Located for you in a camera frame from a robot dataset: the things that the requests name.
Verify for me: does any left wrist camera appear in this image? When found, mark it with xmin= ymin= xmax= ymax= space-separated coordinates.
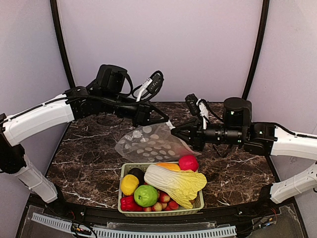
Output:
xmin=132 ymin=70 xmax=164 ymax=102

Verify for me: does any toy lychee fruit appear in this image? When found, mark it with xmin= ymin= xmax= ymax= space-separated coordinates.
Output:
xmin=152 ymin=202 xmax=162 ymax=212

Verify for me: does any pale green plastic basket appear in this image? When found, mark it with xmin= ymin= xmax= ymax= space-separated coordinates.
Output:
xmin=117 ymin=163 xmax=205 ymax=217

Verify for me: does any dark purple toy eggplant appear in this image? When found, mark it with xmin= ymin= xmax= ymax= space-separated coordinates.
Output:
xmin=128 ymin=168 xmax=145 ymax=185

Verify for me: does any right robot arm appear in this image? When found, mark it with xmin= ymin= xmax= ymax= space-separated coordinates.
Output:
xmin=171 ymin=94 xmax=317 ymax=161

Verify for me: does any white slotted cable duct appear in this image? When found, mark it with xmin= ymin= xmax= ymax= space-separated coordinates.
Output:
xmin=31 ymin=213 xmax=237 ymax=238

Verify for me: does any orange yellow toy mango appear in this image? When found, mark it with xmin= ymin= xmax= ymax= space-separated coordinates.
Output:
xmin=156 ymin=163 xmax=181 ymax=172

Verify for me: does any black corner frame post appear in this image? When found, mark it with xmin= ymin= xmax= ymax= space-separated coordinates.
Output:
xmin=242 ymin=0 xmax=270 ymax=100
xmin=50 ymin=0 xmax=75 ymax=88

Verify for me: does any red toy bell pepper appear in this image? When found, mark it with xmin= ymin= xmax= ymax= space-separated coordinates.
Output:
xmin=120 ymin=195 xmax=143 ymax=212

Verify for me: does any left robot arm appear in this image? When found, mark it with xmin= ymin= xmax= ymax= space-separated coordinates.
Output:
xmin=0 ymin=64 xmax=169 ymax=204

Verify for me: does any clear dotted zip top bag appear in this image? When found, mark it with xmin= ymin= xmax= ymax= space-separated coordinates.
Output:
xmin=115 ymin=121 xmax=201 ymax=163

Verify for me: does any yellow toy lemon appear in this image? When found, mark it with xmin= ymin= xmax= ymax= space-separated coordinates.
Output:
xmin=120 ymin=174 xmax=139 ymax=196

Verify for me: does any black right corner frame post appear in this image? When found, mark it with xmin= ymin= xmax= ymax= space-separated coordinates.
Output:
xmin=242 ymin=0 xmax=270 ymax=100

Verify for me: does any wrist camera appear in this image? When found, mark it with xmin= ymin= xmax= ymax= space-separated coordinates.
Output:
xmin=132 ymin=70 xmax=164 ymax=102
xmin=185 ymin=94 xmax=210 ymax=126

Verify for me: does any toy napa cabbage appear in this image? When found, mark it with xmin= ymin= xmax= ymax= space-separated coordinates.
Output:
xmin=144 ymin=165 xmax=207 ymax=209

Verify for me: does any red toy pomegranate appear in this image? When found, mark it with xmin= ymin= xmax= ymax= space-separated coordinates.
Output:
xmin=178 ymin=155 xmax=199 ymax=172

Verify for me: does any green toy apple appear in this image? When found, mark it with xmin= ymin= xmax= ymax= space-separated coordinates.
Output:
xmin=134 ymin=185 xmax=159 ymax=207

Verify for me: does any black left corner frame post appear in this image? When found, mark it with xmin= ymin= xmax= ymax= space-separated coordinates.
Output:
xmin=50 ymin=0 xmax=75 ymax=88

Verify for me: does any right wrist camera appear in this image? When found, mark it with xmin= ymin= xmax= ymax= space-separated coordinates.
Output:
xmin=185 ymin=94 xmax=210 ymax=126

